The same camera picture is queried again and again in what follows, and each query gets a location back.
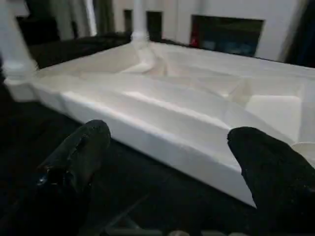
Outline white plastic stool seat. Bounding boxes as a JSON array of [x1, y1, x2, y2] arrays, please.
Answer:
[[3, 40, 315, 209]]

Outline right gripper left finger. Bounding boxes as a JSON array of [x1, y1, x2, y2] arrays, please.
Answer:
[[24, 119, 111, 236]]

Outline white plastic table leg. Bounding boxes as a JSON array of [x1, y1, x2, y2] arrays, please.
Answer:
[[0, 0, 39, 82], [130, 0, 150, 50]]

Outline grey curtain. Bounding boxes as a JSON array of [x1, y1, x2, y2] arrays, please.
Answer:
[[56, 0, 124, 37]]

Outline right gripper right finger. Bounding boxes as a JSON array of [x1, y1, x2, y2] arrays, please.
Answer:
[[227, 127, 315, 236]]

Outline white cabinet with glass doors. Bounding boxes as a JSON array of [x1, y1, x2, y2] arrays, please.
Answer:
[[115, 0, 306, 59]]

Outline black work mat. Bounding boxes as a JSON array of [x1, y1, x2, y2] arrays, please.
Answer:
[[0, 30, 315, 236]]

